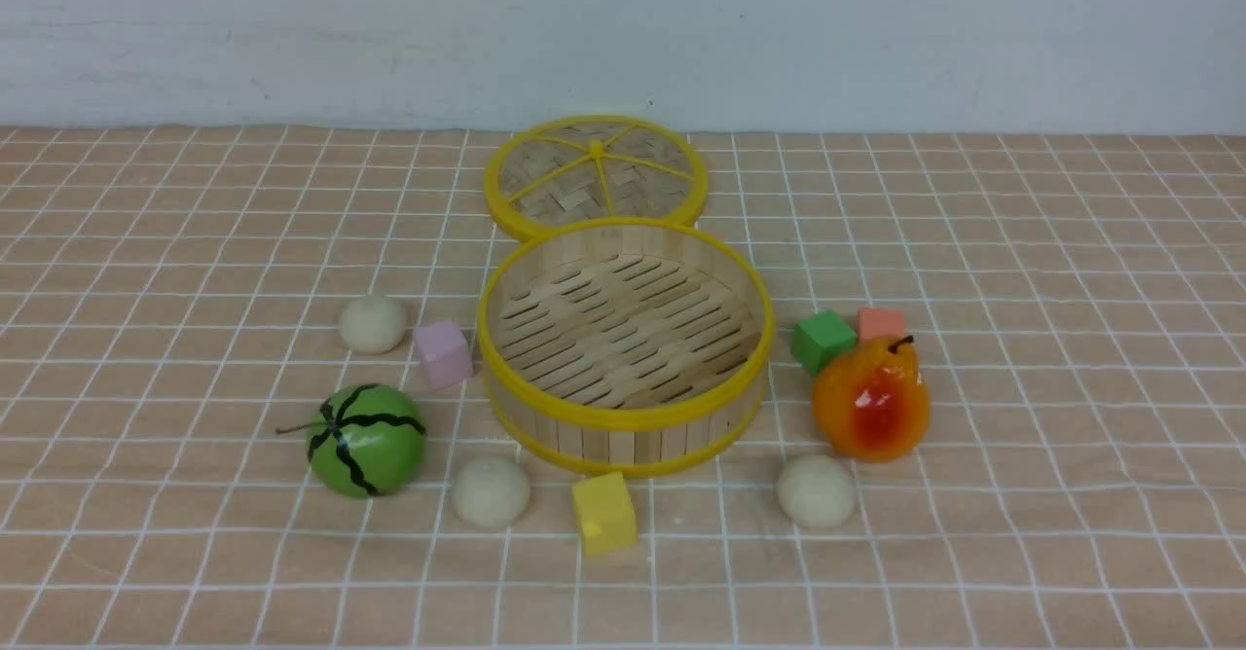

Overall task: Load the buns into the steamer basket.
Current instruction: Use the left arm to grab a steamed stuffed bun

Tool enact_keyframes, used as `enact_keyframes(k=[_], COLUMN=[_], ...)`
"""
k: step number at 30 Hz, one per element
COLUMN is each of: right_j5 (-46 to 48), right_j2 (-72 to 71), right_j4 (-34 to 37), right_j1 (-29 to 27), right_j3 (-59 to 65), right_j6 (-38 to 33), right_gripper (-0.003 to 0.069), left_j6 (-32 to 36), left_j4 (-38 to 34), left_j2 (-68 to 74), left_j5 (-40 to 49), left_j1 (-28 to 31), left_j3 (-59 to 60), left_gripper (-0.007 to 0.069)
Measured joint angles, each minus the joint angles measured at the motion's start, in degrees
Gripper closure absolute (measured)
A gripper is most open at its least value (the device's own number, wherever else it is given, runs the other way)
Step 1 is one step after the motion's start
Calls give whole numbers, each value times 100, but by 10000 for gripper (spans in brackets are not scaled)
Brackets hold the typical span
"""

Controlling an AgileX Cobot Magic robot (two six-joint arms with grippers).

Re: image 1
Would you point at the bamboo steamer tray yellow rim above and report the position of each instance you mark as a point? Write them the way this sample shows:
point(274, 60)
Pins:
point(627, 345)

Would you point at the green toy watermelon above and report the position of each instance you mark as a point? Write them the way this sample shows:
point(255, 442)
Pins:
point(365, 440)

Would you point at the green foam cube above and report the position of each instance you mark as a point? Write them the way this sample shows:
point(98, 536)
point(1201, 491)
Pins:
point(820, 338)

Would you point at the orange toy pear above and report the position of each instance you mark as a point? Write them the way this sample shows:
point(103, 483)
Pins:
point(871, 403)

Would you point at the white bun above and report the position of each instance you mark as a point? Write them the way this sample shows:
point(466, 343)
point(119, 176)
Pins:
point(816, 491)
point(373, 324)
point(490, 492)

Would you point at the bamboo steamer lid yellow rim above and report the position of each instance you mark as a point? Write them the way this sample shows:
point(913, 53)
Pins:
point(592, 166)

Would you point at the checkered peach tablecloth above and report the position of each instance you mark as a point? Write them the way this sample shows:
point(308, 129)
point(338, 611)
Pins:
point(170, 297)

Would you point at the salmon foam cube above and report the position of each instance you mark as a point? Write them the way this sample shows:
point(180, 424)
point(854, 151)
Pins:
point(876, 322)

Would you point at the pink foam cube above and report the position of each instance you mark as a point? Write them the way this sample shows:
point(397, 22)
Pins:
point(444, 353)

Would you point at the yellow foam cube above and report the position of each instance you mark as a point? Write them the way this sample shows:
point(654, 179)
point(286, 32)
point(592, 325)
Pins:
point(605, 514)

